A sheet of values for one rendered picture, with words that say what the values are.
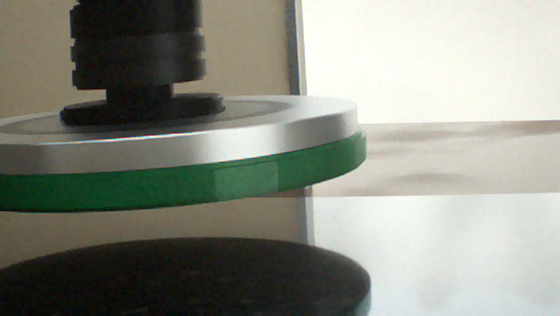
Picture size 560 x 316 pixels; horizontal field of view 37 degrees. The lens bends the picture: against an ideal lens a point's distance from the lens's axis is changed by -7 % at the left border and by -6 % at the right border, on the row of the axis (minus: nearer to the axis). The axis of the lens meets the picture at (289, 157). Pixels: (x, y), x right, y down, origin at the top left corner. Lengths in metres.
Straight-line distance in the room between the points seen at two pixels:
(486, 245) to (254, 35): 4.98
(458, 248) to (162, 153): 0.13
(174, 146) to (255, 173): 0.03
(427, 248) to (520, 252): 0.04
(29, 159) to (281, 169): 0.10
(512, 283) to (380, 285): 0.05
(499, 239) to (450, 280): 0.07
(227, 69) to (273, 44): 0.33
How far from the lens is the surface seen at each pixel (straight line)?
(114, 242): 0.42
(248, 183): 0.34
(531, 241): 0.38
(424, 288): 0.32
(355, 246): 0.38
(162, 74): 0.41
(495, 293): 0.31
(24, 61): 6.03
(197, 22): 0.42
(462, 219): 0.43
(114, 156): 0.33
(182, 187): 0.33
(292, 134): 0.36
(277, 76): 5.30
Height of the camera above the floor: 0.91
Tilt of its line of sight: 8 degrees down
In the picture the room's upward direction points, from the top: 3 degrees counter-clockwise
